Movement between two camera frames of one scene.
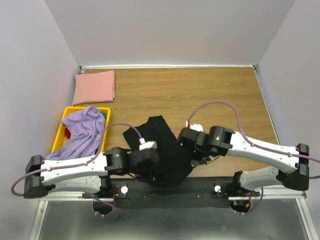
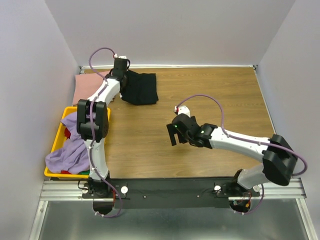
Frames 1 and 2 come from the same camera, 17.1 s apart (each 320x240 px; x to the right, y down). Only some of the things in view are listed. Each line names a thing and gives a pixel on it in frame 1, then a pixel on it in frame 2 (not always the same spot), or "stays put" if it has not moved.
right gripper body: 197,157 -> 193,119
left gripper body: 146,174 -> 125,76
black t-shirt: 174,163 -> 140,89
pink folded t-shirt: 94,87 stays put
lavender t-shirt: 86,128 stays put
